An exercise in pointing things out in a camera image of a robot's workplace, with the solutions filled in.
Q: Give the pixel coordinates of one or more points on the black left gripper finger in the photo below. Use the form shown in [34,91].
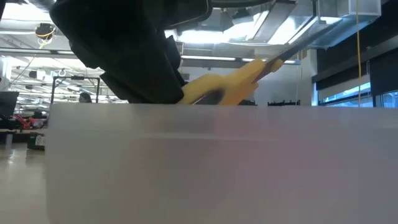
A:
[146,87]

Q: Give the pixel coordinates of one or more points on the person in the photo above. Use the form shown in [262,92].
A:
[84,98]

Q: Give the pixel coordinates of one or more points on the long ceiling light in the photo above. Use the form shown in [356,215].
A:
[211,58]

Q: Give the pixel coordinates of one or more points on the clear plastic box base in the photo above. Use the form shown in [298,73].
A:
[217,171]

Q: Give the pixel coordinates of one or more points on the green box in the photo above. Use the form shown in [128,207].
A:
[36,141]

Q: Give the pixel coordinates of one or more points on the red equipment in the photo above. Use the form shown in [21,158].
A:
[23,121]

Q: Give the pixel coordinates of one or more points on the dark monitor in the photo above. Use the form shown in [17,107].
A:
[7,104]

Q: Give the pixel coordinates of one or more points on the black metal frame stand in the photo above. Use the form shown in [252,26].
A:
[76,77]

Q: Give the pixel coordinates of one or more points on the silver ceiling duct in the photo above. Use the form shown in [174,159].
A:
[342,18]

